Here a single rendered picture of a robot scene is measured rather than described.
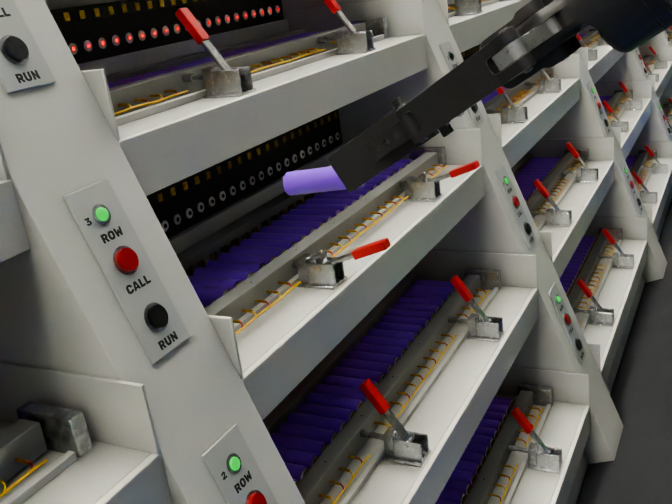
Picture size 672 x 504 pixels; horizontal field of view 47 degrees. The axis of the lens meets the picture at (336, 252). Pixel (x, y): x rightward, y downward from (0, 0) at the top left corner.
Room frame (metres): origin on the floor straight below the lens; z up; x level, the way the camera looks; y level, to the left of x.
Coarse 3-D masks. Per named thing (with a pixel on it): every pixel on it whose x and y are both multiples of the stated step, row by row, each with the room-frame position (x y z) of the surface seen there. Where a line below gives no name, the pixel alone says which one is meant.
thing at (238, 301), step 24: (408, 168) 1.00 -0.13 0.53; (432, 168) 1.04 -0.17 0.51; (384, 192) 0.91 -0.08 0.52; (336, 216) 0.84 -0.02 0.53; (360, 216) 0.85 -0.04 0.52; (384, 216) 0.87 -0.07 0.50; (312, 240) 0.77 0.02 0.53; (336, 240) 0.80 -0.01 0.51; (288, 264) 0.72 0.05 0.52; (240, 288) 0.67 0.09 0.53; (264, 288) 0.69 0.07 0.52; (216, 312) 0.63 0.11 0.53; (240, 312) 0.65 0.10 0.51
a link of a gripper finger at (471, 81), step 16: (512, 32) 0.42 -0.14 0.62; (496, 48) 0.43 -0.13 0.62; (464, 64) 0.45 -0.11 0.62; (480, 64) 0.44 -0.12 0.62; (512, 64) 0.43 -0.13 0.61; (528, 64) 0.42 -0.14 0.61; (448, 80) 0.46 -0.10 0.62; (464, 80) 0.45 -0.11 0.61; (480, 80) 0.45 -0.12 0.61; (496, 80) 0.44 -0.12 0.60; (416, 96) 0.48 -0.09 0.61; (432, 96) 0.47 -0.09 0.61; (448, 96) 0.46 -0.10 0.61; (464, 96) 0.46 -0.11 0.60; (480, 96) 0.45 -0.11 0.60; (400, 112) 0.49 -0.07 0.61; (416, 112) 0.48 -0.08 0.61; (432, 112) 0.47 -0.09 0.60; (448, 112) 0.46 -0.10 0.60; (432, 128) 0.47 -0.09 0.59
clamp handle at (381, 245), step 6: (384, 240) 0.67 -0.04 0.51; (366, 246) 0.68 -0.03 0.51; (372, 246) 0.67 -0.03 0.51; (378, 246) 0.67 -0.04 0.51; (384, 246) 0.67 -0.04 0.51; (324, 252) 0.71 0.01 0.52; (354, 252) 0.68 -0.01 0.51; (360, 252) 0.68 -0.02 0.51; (366, 252) 0.68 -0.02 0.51; (372, 252) 0.68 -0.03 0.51; (324, 258) 0.71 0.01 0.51; (336, 258) 0.70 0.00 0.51; (342, 258) 0.69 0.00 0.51; (348, 258) 0.69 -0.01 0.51; (354, 258) 0.69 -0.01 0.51
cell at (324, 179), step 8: (320, 168) 0.58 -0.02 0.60; (328, 168) 0.57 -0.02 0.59; (288, 176) 0.59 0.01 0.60; (296, 176) 0.58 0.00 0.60; (304, 176) 0.58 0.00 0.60; (312, 176) 0.57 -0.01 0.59; (320, 176) 0.57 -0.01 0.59; (328, 176) 0.57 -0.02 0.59; (336, 176) 0.56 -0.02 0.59; (288, 184) 0.58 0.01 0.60; (296, 184) 0.58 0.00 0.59; (304, 184) 0.58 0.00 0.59; (312, 184) 0.57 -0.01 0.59; (320, 184) 0.57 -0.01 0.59; (328, 184) 0.57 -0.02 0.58; (336, 184) 0.56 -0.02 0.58; (288, 192) 0.59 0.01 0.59; (296, 192) 0.59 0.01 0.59; (304, 192) 0.58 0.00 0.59; (312, 192) 0.58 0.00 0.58
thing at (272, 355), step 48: (432, 144) 1.09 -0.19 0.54; (480, 144) 1.05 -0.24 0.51; (480, 192) 1.05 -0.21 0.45; (192, 240) 0.82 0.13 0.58; (432, 240) 0.89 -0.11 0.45; (336, 288) 0.70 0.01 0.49; (384, 288) 0.77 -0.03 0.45; (240, 336) 0.63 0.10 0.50; (288, 336) 0.62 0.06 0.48; (336, 336) 0.68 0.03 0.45; (288, 384) 0.61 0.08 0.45
